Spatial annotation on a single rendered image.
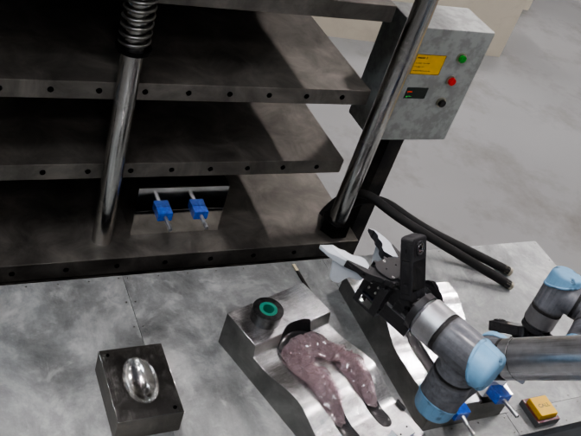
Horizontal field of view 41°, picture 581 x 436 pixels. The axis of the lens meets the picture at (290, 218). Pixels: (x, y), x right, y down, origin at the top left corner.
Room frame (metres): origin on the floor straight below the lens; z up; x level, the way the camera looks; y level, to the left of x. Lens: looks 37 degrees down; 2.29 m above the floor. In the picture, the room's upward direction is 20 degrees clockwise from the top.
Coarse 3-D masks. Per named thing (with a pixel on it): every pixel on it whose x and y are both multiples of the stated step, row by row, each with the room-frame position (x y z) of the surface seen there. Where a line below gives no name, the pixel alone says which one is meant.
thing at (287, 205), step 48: (0, 192) 1.63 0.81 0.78; (48, 192) 1.70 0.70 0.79; (96, 192) 1.78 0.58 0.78; (240, 192) 2.02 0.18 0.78; (288, 192) 2.12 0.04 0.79; (0, 240) 1.45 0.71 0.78; (48, 240) 1.51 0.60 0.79; (144, 240) 1.65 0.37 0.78; (192, 240) 1.72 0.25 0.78; (240, 240) 1.79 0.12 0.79; (288, 240) 1.87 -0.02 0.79; (336, 240) 1.95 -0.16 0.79
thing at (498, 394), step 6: (492, 384) 1.41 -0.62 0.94; (498, 384) 1.43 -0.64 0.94; (486, 390) 1.40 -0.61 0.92; (492, 390) 1.40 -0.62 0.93; (498, 390) 1.40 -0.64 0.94; (504, 390) 1.41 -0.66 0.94; (486, 396) 1.41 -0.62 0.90; (492, 396) 1.39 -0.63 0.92; (498, 396) 1.38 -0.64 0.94; (504, 396) 1.39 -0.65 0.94; (510, 396) 1.40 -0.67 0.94; (498, 402) 1.38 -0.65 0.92; (504, 402) 1.38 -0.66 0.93; (510, 408) 1.36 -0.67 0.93; (516, 414) 1.34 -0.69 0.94
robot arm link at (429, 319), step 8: (432, 304) 0.99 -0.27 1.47; (440, 304) 0.99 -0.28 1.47; (424, 312) 0.97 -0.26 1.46; (432, 312) 0.97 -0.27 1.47; (440, 312) 0.97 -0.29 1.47; (448, 312) 0.98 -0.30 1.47; (416, 320) 0.96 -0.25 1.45; (424, 320) 0.96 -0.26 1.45; (432, 320) 0.96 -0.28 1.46; (440, 320) 0.96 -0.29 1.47; (416, 328) 0.96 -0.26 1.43; (424, 328) 0.95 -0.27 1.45; (432, 328) 0.95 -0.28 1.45; (416, 336) 0.96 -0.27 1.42; (424, 336) 0.95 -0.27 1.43; (432, 336) 0.99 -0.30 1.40
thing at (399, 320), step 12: (372, 264) 1.05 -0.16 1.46; (384, 264) 1.05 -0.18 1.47; (396, 264) 1.07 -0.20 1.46; (384, 276) 1.02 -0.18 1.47; (396, 276) 1.03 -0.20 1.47; (360, 288) 1.04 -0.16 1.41; (372, 288) 1.03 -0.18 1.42; (384, 288) 1.01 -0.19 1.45; (396, 288) 1.02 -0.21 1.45; (372, 300) 1.01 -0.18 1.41; (384, 300) 1.01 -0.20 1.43; (396, 300) 1.01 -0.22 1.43; (420, 300) 0.99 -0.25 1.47; (372, 312) 1.00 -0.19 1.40; (384, 312) 1.01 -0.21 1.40; (396, 312) 1.00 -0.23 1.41; (408, 312) 0.98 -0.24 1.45; (396, 324) 0.99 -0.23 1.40; (408, 324) 0.97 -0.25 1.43
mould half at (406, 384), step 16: (352, 288) 1.67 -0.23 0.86; (448, 288) 1.73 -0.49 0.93; (352, 304) 1.65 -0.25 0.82; (368, 304) 1.60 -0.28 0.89; (448, 304) 1.67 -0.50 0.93; (368, 320) 1.58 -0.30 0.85; (384, 320) 1.54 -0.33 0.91; (368, 336) 1.56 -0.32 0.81; (384, 336) 1.52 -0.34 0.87; (400, 336) 1.52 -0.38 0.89; (384, 352) 1.49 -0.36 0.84; (400, 352) 1.47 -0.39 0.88; (432, 352) 1.51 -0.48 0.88; (384, 368) 1.47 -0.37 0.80; (400, 368) 1.43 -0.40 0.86; (416, 368) 1.43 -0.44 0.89; (400, 384) 1.41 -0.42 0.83; (416, 384) 1.38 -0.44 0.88; (480, 400) 1.40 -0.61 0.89; (416, 416) 1.34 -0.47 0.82; (480, 416) 1.42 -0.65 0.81
